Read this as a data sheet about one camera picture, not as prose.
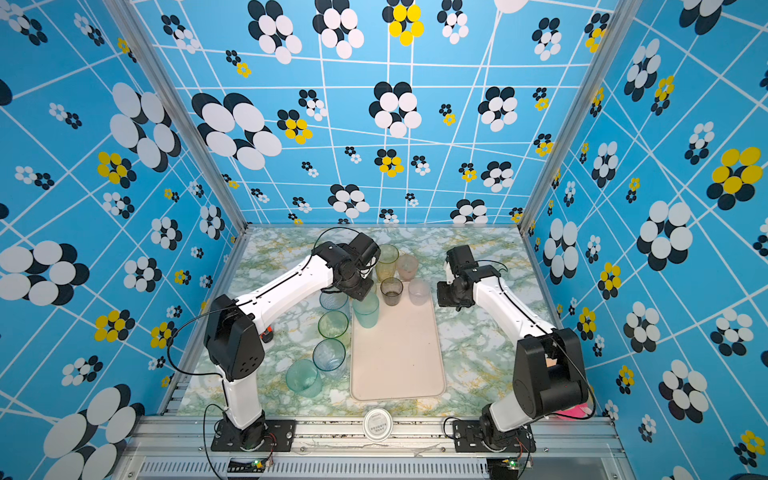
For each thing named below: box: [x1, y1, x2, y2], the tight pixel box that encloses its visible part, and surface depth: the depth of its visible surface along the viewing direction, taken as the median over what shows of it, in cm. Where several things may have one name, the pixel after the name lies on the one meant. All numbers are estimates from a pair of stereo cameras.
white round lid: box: [363, 408, 393, 442], surface depth 71 cm
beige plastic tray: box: [350, 282, 446, 401], surface depth 86 cm
